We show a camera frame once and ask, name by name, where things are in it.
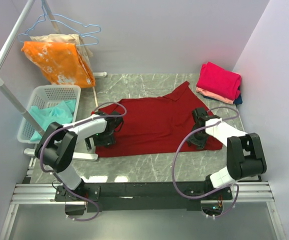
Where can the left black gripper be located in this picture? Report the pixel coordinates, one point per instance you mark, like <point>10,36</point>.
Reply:
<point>108,141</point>

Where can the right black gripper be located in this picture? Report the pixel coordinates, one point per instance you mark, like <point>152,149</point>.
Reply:
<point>200,144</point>

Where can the dark red t shirt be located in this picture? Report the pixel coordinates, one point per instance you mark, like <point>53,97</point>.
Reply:
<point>152,125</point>

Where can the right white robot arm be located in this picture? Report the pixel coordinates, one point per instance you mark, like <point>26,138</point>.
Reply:
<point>244,152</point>

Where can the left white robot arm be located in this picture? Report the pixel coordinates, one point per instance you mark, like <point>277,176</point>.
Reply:
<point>57,145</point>

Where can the teal t shirt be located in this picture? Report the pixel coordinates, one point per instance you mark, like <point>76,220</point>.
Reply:
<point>61,113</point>

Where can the folded salmon t shirt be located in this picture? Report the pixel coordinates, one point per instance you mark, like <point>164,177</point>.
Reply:
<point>215,96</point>

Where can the folded navy t shirt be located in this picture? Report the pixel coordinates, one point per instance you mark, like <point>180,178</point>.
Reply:
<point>238,100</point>

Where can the folded pink t shirt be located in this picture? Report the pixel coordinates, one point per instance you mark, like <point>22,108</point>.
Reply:
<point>219,81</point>

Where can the white laundry basket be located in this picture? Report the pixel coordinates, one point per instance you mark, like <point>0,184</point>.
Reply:
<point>54,103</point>

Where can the orange patterned cloth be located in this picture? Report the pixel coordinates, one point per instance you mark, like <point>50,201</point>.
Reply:
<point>60,63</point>

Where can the beige cloth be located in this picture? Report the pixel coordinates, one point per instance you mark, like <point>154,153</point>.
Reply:
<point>67,38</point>

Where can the white clothes rack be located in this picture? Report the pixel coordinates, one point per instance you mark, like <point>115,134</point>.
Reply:
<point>20,75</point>

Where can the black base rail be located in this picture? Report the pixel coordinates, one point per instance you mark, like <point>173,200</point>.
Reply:
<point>127,196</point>

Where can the aluminium frame rail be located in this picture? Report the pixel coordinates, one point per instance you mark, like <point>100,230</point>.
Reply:
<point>39,194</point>

